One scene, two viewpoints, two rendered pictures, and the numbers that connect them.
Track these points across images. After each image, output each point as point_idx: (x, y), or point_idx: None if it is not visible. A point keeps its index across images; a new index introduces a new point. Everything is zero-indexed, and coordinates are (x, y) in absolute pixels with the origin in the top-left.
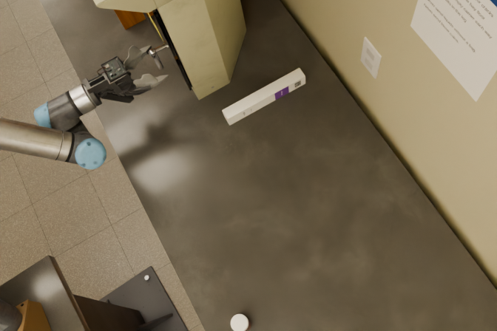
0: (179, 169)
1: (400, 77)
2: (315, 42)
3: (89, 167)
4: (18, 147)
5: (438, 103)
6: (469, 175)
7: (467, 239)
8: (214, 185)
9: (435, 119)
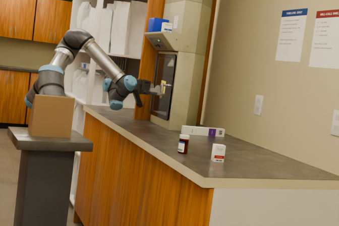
0: (154, 133)
1: (271, 96)
2: None
3: (128, 81)
4: (107, 61)
5: (287, 86)
6: (303, 111)
7: None
8: (172, 137)
9: (287, 98)
